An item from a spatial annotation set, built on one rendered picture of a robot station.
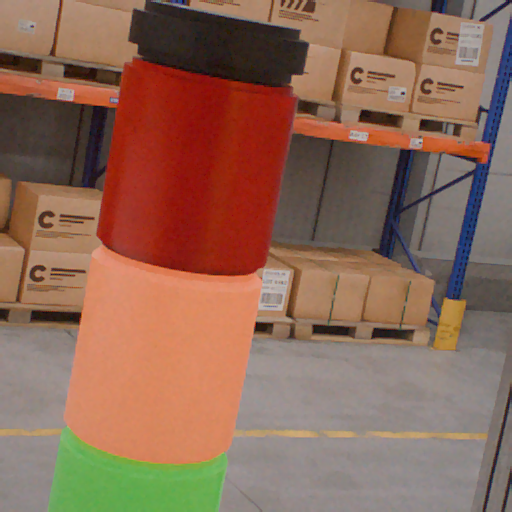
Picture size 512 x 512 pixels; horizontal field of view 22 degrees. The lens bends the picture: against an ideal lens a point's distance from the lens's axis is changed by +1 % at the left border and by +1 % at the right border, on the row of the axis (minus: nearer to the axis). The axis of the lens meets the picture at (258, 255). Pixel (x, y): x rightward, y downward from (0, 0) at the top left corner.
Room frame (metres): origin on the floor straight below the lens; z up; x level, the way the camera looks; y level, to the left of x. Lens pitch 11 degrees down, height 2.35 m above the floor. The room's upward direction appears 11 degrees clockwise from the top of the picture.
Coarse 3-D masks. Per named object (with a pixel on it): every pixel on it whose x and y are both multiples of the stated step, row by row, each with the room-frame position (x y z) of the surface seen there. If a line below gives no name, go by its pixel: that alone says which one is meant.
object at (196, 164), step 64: (128, 64) 0.36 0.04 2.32; (128, 128) 0.36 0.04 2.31; (192, 128) 0.35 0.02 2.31; (256, 128) 0.35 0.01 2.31; (128, 192) 0.35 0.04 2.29; (192, 192) 0.35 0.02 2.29; (256, 192) 0.35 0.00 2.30; (128, 256) 0.35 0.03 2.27; (192, 256) 0.35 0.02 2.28; (256, 256) 0.36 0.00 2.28
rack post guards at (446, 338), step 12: (444, 300) 9.86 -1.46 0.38; (444, 312) 9.83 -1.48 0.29; (456, 312) 9.84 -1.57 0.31; (444, 324) 9.82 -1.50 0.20; (456, 324) 9.86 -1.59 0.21; (444, 336) 9.82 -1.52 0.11; (456, 336) 9.87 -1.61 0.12; (432, 348) 9.80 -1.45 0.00; (444, 348) 9.83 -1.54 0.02; (456, 348) 9.94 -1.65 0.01
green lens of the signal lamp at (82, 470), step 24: (72, 432) 0.37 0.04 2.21; (72, 456) 0.36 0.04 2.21; (96, 456) 0.35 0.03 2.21; (216, 456) 0.37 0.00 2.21; (72, 480) 0.35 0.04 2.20; (96, 480) 0.35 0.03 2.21; (120, 480) 0.35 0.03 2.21; (144, 480) 0.35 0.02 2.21; (168, 480) 0.35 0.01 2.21; (192, 480) 0.35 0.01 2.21; (216, 480) 0.36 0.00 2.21; (72, 504) 0.35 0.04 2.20; (96, 504) 0.35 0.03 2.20; (120, 504) 0.35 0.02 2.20; (144, 504) 0.35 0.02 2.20; (168, 504) 0.35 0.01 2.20; (192, 504) 0.35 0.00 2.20; (216, 504) 0.36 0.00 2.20
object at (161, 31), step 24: (144, 24) 0.36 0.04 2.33; (168, 24) 0.35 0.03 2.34; (192, 24) 0.35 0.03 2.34; (216, 24) 0.35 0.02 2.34; (240, 24) 0.35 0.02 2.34; (264, 24) 0.35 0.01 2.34; (144, 48) 0.36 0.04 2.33; (168, 48) 0.35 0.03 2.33; (192, 48) 0.35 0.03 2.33; (216, 48) 0.35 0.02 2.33; (240, 48) 0.35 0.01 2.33; (264, 48) 0.35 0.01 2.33; (288, 48) 0.36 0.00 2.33; (216, 72) 0.35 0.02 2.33; (240, 72) 0.35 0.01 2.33; (264, 72) 0.36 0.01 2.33; (288, 72) 0.36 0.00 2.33
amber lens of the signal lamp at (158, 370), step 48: (96, 288) 0.36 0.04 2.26; (144, 288) 0.35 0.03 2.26; (192, 288) 0.35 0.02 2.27; (240, 288) 0.36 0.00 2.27; (96, 336) 0.35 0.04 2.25; (144, 336) 0.35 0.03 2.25; (192, 336) 0.35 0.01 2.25; (240, 336) 0.36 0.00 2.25; (96, 384) 0.35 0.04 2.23; (144, 384) 0.35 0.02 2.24; (192, 384) 0.35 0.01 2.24; (240, 384) 0.37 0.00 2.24; (96, 432) 0.35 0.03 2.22; (144, 432) 0.35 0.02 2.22; (192, 432) 0.35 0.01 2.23
